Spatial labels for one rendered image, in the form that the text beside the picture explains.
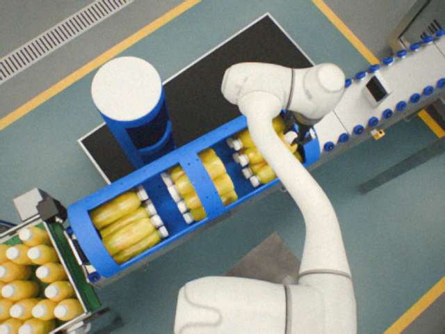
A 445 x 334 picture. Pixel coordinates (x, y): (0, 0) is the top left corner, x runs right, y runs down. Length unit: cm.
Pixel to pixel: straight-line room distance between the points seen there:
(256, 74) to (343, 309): 55
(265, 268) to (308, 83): 80
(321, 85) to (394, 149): 202
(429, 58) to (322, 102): 120
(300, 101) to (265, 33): 191
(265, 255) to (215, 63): 152
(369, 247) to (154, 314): 136
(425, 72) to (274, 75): 120
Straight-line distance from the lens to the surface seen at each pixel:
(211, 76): 273
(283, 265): 160
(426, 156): 208
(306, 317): 76
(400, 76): 206
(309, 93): 102
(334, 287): 80
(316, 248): 83
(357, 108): 192
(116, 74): 178
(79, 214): 145
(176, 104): 266
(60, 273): 166
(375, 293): 279
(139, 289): 262
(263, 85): 100
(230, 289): 76
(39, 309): 159
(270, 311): 75
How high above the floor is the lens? 259
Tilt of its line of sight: 75 degrees down
